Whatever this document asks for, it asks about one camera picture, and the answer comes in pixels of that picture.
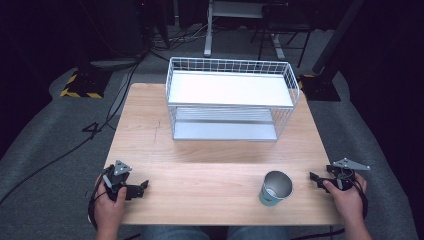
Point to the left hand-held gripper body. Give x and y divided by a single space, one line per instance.
115 180

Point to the black metal chair frame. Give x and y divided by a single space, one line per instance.
283 25

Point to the person's left leg in jeans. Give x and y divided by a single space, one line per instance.
176 233

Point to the person's right leg in jeans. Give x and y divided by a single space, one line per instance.
258 233

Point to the black yellow striped stand base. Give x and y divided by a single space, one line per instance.
85 85
320 88

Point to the black slanted stand pole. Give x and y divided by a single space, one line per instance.
336 36

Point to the green metal can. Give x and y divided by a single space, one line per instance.
275 191

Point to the person's left hand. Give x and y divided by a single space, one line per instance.
108 210

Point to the person's leg in jeans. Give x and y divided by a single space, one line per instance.
176 233
258 233

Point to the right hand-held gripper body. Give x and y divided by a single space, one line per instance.
344 173

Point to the white metal desk frame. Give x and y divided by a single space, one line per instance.
209 30

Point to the person's right hand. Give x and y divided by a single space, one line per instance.
348 203

